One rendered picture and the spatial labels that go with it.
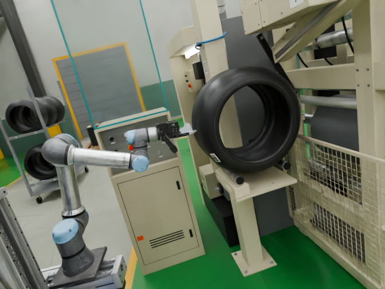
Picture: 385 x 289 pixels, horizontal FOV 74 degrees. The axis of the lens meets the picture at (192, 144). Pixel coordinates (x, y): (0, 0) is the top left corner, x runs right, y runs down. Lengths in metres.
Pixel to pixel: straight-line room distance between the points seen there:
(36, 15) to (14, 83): 2.58
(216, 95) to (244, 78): 0.16
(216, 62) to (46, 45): 9.98
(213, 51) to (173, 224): 1.35
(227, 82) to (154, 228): 1.35
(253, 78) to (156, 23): 9.25
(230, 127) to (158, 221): 0.97
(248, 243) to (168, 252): 0.67
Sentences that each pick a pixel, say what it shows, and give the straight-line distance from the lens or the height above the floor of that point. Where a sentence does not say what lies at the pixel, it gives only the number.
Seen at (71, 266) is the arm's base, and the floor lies 0.76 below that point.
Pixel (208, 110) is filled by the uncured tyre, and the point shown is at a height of 1.31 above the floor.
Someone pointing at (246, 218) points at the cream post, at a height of 0.42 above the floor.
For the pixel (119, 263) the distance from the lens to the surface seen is 1.49.
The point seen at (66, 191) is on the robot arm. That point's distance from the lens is 1.46.
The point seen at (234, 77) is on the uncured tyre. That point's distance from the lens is 1.32.
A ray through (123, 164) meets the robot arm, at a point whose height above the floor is 1.17.
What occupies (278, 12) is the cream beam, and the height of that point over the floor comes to 1.67.
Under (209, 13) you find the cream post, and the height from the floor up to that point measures 1.80.
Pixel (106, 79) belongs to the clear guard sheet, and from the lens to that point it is 1.93.
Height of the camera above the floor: 1.50
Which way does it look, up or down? 15 degrees down
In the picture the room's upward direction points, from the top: 13 degrees counter-clockwise
